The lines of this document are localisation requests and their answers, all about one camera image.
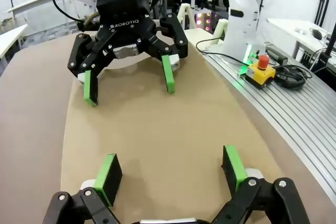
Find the long white table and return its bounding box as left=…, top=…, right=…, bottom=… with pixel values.
left=6, top=0, right=68, bottom=15

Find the black power adapter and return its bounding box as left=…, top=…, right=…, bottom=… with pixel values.
left=266, top=47, right=288, bottom=65

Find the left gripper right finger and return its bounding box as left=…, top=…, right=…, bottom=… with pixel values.
left=211, top=145, right=312, bottom=224

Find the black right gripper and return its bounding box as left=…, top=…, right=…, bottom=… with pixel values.
left=67, top=0, right=188, bottom=107

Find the black power cable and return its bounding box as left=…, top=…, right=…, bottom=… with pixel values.
left=195, top=39, right=249, bottom=65

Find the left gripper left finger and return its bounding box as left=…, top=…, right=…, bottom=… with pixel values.
left=43, top=153, right=123, bottom=224

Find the pink lit device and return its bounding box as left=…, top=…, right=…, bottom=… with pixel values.
left=194, top=12, right=214, bottom=30

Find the white desk with mouse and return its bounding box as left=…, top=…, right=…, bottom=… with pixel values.
left=266, top=18, right=336, bottom=59

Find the brown cardboard box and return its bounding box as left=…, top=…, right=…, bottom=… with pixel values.
left=60, top=57, right=287, bottom=224

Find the cream trestle stand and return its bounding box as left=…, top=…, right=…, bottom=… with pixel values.
left=177, top=3, right=229, bottom=44

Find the yellow emergency stop button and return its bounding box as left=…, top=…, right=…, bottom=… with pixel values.
left=245, top=55, right=277, bottom=90

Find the black coiled cable bundle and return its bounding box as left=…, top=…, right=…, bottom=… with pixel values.
left=272, top=63, right=313, bottom=88

